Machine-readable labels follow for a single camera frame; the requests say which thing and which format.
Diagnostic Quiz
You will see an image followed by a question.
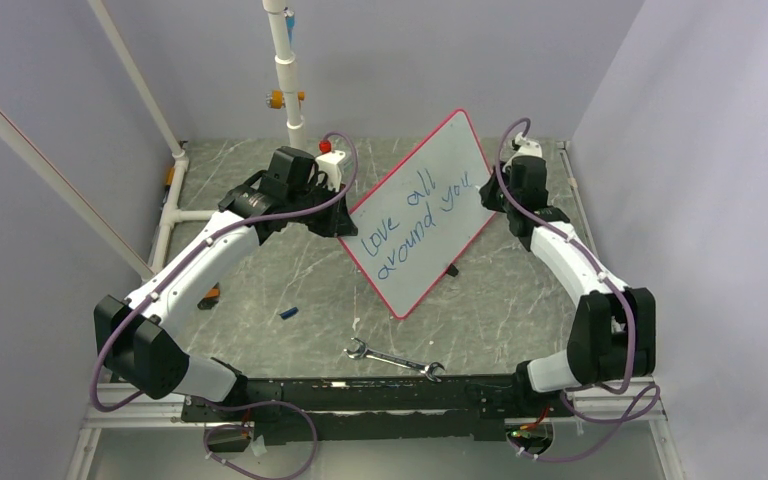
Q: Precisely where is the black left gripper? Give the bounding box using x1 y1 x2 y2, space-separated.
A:
288 179 353 238

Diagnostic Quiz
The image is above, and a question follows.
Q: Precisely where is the pink-framed whiteboard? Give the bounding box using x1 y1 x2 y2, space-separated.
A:
340 109 493 320

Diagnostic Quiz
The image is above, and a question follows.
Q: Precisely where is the blue marker cap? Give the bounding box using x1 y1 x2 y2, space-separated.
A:
279 307 298 320

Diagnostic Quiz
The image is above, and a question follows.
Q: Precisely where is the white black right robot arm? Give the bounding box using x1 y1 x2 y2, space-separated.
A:
479 154 656 415

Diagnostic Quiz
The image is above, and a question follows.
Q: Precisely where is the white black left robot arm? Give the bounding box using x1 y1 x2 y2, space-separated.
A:
93 146 358 420

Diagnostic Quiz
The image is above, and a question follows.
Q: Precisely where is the silver double open-end wrench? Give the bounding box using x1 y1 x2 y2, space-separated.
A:
343 337 446 383

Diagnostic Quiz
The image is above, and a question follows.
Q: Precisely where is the orange pipe valve fitting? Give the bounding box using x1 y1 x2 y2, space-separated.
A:
265 90 305 109

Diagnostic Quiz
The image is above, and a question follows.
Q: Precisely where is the black orange small block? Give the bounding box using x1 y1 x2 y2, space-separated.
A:
197 284 221 310

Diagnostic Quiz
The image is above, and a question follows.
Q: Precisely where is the diagonal white pipe red stripe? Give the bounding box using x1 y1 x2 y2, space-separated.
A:
0 109 153 279

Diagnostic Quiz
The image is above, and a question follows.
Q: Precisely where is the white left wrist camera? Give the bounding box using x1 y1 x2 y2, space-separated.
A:
315 140 352 192

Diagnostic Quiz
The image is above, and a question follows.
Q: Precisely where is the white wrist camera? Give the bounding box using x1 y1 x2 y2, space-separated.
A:
315 140 352 192
502 132 544 172

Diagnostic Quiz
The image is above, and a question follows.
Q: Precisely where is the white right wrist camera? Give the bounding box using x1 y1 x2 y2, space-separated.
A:
502 132 544 172

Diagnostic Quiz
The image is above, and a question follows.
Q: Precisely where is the white PVC pipe frame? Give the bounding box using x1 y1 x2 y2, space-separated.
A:
87 0 307 274

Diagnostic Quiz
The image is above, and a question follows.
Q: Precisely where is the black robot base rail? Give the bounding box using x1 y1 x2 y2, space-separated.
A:
181 374 570 445

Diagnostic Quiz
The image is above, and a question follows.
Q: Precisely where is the aluminium extrusion frame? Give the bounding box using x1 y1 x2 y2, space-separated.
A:
65 380 190 480

